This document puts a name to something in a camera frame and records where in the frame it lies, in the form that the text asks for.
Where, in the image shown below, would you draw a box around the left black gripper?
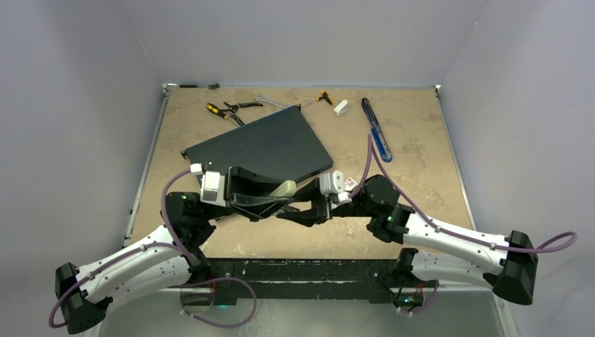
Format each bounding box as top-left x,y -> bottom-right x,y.
200,167 -> 295,222

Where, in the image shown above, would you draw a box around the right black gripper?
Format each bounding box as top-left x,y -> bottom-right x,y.
277,179 -> 376,228

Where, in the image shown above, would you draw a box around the blue stapler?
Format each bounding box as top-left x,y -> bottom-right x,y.
361,98 -> 393,162

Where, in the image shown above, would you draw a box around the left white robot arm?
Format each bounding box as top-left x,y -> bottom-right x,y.
48,164 -> 233,334

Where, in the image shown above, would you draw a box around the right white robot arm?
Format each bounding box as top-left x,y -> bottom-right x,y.
278,175 -> 538,305

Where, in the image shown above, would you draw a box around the red white staple box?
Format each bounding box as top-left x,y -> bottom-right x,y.
345,177 -> 359,192

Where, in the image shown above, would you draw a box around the silver wrench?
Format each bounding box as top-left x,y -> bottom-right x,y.
255,94 -> 288,109

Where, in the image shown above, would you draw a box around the small yellow black screwdriver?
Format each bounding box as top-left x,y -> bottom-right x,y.
300,90 -> 334,108

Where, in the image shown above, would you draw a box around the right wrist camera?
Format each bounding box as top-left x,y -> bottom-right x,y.
319,171 -> 352,204

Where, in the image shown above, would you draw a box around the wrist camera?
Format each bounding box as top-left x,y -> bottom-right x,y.
190,162 -> 227,207
319,171 -> 352,204

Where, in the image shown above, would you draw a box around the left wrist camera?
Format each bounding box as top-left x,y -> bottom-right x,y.
190,162 -> 227,207

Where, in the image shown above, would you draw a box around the dark flat network switch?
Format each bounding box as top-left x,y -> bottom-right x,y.
181,105 -> 333,183

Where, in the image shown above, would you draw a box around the black handled cutters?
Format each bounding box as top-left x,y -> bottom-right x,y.
223,101 -> 263,114

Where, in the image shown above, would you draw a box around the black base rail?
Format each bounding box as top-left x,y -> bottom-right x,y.
165,258 -> 440,305

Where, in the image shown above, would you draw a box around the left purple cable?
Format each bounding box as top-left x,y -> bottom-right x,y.
48,168 -> 206,329

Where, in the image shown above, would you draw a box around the black tool at wall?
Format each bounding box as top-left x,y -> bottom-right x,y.
178,83 -> 220,90

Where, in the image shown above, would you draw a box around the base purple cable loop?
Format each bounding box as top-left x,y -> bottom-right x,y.
180,274 -> 258,328

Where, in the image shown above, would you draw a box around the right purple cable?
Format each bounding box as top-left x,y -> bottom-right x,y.
348,133 -> 578,254

